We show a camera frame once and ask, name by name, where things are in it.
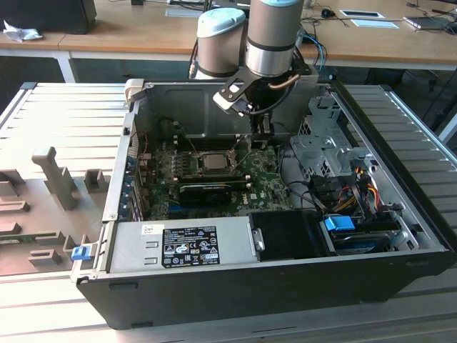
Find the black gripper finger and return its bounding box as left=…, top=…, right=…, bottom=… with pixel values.
left=264, top=114, right=275, bottom=146
left=251, top=114, right=264, bottom=148

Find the thin metal locking lever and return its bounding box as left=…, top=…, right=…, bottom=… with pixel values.
left=230, top=135, right=249, bottom=154
left=185, top=133, right=200, bottom=158

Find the CPU with silver top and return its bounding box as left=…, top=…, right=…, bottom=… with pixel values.
left=202, top=153, right=229, bottom=169

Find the black RAM slot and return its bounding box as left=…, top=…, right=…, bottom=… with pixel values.
left=177, top=179, right=247, bottom=184
left=177, top=176, right=247, bottom=181
left=185, top=144, right=251, bottom=149
left=177, top=169, right=247, bottom=175
left=177, top=173, right=247, bottom=178
left=185, top=141, right=251, bottom=146
left=185, top=135, right=251, bottom=140
left=185, top=138, right=251, bottom=143

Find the CPU socket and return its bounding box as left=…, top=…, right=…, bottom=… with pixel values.
left=191, top=149, right=239, bottom=177

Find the grey metal drive cage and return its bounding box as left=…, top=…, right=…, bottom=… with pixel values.
left=288, top=95, right=380, bottom=187

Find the green motherboard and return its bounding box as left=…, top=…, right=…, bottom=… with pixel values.
left=142, top=137, right=297, bottom=221

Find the black graphics card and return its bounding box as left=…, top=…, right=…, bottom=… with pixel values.
left=178, top=183, right=233, bottom=207

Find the black plastic shroud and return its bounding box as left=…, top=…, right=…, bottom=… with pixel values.
left=246, top=210, right=337, bottom=262

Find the blue disk carrier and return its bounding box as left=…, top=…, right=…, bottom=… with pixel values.
left=323, top=213, right=356, bottom=237

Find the wooden desk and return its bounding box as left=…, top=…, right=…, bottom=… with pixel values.
left=0, top=0, right=457, bottom=84

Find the hard disk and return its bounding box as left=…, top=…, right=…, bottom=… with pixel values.
left=331, top=228, right=394, bottom=255

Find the open black PC case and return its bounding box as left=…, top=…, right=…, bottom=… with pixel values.
left=70, top=79, right=456, bottom=332

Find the silver power supply with label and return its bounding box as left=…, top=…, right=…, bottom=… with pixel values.
left=106, top=216, right=257, bottom=275

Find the grey notebook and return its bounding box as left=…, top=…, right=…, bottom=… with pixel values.
left=403, top=15, right=451, bottom=32

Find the blue plastic case latch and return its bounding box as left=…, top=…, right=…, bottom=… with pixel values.
left=71, top=245, right=91, bottom=262

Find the grey brown parts rack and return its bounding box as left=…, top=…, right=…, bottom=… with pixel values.
left=0, top=145, right=112, bottom=279

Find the black computer box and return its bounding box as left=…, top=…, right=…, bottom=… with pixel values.
left=0, top=0, right=98, bottom=36

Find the crumpled white paper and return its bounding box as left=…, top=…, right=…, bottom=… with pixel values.
left=2, top=19, right=44, bottom=44

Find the green RAM stick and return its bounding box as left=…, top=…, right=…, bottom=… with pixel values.
left=0, top=233, right=55, bottom=246

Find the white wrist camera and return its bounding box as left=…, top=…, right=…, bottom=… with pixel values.
left=212, top=79, right=251, bottom=116

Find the blue cable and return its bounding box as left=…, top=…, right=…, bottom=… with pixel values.
left=303, top=30, right=328, bottom=72

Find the thin red wire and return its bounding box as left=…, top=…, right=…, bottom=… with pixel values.
left=138, top=132, right=154, bottom=160

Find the yellow red black wire bundle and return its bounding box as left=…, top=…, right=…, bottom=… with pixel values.
left=335, top=171, right=382, bottom=216

